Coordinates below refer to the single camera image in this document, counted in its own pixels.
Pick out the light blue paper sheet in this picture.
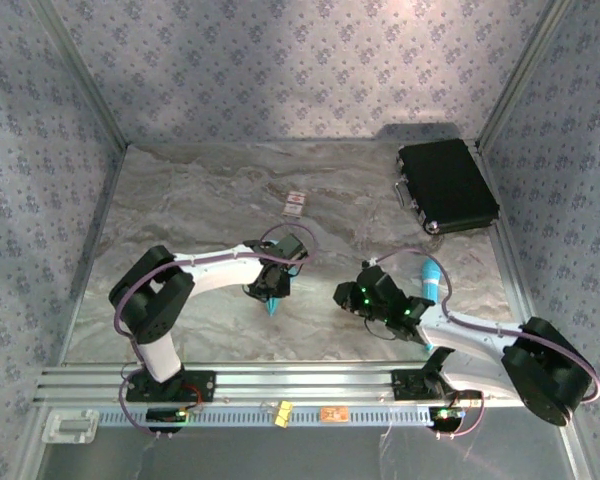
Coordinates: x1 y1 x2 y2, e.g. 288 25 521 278
264 238 301 317

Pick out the light blue tube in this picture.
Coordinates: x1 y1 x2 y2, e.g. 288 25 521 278
418 259 444 353

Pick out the small red white card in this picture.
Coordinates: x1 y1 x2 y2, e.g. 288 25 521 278
282 191 307 220

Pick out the yellow binder clip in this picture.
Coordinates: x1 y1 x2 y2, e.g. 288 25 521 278
271 399 294 430

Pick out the small black controller board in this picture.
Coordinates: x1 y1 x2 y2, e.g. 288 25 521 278
146 407 189 432
428 405 466 431

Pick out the black hard case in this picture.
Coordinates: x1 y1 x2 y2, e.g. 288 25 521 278
395 138 501 236

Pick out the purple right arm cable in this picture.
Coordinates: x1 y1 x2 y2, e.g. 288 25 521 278
374 248 600 441

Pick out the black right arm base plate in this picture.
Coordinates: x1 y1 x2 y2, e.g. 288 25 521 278
392 369 456 401

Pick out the aluminium front rail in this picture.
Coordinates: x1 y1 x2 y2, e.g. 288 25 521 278
32 363 574 406

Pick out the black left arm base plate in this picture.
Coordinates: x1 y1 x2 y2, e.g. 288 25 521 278
125 370 217 404

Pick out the slotted grey cable duct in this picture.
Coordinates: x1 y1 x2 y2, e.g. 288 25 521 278
97 405 434 427

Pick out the white plastic bracket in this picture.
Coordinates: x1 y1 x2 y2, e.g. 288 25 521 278
42 409 100 445

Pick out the aluminium corner post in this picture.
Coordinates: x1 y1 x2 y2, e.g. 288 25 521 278
476 0 576 151
29 0 131 149

